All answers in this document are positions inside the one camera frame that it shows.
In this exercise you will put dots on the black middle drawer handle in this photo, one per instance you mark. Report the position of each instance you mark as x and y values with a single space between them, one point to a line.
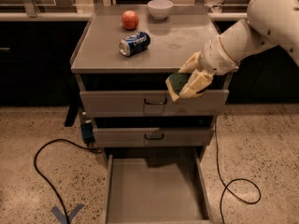
154 137

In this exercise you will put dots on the dark background counter cabinets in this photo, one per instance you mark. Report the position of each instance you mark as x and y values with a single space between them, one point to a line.
35 68

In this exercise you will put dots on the black top drawer handle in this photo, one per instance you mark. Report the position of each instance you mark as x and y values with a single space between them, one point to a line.
147 102

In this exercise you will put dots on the grey top drawer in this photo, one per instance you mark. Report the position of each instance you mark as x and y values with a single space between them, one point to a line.
99 104

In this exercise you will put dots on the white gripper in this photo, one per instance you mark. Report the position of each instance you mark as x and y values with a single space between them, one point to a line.
215 57

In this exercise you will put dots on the blue power adapter box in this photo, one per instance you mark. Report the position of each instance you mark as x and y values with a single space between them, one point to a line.
87 133

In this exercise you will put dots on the black drawer handle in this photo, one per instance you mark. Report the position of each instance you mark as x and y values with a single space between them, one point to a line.
147 102
154 137

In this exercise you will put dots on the green yellow sponge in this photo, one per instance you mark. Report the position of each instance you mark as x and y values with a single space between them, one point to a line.
175 83

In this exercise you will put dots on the red apple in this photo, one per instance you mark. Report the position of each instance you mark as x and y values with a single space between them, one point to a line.
129 20

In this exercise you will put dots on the grey bottom drawer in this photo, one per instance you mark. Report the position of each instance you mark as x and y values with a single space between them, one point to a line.
145 190

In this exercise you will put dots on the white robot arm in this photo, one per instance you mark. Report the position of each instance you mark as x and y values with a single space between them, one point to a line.
268 23

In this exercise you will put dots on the grey middle drawer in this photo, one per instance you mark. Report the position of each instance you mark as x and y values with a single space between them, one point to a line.
134 137

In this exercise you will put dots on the white bowl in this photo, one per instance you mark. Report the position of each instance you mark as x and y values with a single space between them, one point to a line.
160 9

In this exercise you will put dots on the grey drawer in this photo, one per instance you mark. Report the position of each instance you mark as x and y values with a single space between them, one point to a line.
134 137
145 190
99 104

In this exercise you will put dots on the grey drawer cabinet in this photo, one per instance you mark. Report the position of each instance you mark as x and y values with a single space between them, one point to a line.
99 66

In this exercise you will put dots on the blue pepsi can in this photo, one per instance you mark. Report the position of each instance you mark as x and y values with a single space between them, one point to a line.
134 44

